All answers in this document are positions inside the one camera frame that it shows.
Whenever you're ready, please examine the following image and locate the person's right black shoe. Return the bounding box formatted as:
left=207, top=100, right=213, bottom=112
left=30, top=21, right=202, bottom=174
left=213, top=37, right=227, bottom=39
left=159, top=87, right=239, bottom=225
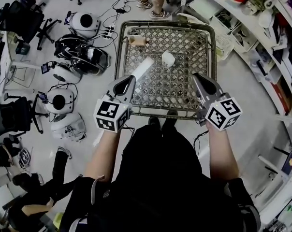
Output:
left=163, top=109, right=178, bottom=128

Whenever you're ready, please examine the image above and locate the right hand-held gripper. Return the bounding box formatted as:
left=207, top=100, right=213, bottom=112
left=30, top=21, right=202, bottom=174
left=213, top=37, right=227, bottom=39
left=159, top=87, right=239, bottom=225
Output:
left=193, top=73, right=243, bottom=132

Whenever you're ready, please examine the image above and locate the white spherical device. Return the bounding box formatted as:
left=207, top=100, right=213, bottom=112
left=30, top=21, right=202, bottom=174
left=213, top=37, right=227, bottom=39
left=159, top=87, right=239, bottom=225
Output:
left=50, top=112, right=87, bottom=140
left=44, top=87, right=78, bottom=115
left=51, top=62, right=83, bottom=84
left=70, top=12, right=101, bottom=39

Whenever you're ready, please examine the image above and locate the grey storage bin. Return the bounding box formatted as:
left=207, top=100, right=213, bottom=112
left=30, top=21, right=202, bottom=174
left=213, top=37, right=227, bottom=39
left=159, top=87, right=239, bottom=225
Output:
left=172, top=5, right=209, bottom=26

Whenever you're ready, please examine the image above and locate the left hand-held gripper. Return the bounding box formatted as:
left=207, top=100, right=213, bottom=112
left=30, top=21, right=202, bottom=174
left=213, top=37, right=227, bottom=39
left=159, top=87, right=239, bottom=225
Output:
left=93, top=75, right=136, bottom=133

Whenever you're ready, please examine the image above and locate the metal wire shopping cart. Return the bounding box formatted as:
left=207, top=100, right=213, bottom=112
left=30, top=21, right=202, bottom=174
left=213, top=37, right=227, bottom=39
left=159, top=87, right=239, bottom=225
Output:
left=114, top=20, right=218, bottom=120

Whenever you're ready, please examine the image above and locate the glossy black case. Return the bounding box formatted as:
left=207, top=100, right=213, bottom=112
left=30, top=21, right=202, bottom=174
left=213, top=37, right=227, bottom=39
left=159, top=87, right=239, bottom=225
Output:
left=71, top=44, right=110, bottom=76

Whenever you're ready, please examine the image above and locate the person's black shoe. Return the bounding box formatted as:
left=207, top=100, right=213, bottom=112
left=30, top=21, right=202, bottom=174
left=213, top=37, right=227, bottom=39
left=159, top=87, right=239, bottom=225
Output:
left=163, top=109, right=178, bottom=128
left=147, top=116, right=161, bottom=130

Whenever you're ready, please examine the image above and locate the grey harness strap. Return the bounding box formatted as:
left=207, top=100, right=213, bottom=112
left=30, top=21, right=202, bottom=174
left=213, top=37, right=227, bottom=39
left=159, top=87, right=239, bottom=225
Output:
left=90, top=174, right=105, bottom=206
left=237, top=202, right=262, bottom=232

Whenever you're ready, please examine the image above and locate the white table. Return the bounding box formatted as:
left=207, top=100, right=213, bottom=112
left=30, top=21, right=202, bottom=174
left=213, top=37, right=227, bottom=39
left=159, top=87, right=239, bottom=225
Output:
left=257, top=148, right=292, bottom=232

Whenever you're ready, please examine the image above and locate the white shelving unit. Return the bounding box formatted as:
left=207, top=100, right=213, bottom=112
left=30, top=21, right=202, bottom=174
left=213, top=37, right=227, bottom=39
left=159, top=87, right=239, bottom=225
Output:
left=182, top=0, right=292, bottom=169

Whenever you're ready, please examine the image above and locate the person's right forearm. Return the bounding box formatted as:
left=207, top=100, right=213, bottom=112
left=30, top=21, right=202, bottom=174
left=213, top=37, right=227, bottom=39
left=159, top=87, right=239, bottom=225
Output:
left=206, top=123, right=240, bottom=180

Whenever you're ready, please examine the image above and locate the orange flat box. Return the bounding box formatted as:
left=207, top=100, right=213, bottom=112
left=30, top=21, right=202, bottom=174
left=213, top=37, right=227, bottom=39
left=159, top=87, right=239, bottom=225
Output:
left=271, top=81, right=292, bottom=116

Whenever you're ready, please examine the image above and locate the white power strip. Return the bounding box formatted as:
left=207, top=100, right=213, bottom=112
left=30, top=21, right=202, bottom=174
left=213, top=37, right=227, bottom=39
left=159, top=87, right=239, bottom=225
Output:
left=104, top=25, right=116, bottom=40

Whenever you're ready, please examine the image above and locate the small white cylindrical bottle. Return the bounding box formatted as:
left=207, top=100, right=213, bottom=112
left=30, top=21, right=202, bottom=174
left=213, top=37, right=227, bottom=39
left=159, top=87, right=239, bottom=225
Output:
left=161, top=51, right=176, bottom=68

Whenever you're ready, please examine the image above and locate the white perforated basket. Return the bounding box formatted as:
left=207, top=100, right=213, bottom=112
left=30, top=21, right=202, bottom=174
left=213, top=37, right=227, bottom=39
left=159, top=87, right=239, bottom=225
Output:
left=215, top=34, right=235, bottom=62

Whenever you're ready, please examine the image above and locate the white desk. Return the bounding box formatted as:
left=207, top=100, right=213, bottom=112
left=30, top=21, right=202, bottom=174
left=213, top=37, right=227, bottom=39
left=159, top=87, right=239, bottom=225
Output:
left=0, top=31, right=42, bottom=95

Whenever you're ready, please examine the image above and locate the dark laptop with sticker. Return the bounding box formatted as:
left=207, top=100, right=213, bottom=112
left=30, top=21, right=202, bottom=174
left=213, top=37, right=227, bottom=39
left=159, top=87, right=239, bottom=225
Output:
left=281, top=150, right=292, bottom=176

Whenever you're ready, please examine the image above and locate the person's black shirt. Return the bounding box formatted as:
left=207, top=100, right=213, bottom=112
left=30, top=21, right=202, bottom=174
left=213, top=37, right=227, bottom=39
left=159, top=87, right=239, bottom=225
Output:
left=60, top=124, right=262, bottom=232

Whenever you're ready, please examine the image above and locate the small brown packet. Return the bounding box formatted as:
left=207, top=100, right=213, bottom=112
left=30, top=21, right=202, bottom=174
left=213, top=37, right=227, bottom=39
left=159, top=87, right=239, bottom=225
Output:
left=126, top=34, right=151, bottom=47

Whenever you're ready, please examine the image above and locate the white plastic storage bin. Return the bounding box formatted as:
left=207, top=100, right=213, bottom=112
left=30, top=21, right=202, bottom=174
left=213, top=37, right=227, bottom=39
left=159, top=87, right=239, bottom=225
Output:
left=188, top=0, right=224, bottom=21

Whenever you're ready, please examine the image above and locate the person's left forearm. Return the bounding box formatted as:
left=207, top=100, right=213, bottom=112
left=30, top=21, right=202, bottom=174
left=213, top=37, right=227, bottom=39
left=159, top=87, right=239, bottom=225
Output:
left=84, top=127, right=127, bottom=182

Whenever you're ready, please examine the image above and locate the white storage tray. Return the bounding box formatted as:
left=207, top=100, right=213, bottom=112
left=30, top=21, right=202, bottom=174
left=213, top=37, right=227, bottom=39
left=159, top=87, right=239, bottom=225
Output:
left=210, top=7, right=242, bottom=32
left=232, top=23, right=259, bottom=52

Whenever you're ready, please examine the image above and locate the person's left black shoe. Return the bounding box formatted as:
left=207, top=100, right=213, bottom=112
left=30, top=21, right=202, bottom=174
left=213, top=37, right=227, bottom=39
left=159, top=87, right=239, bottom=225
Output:
left=147, top=116, right=161, bottom=130

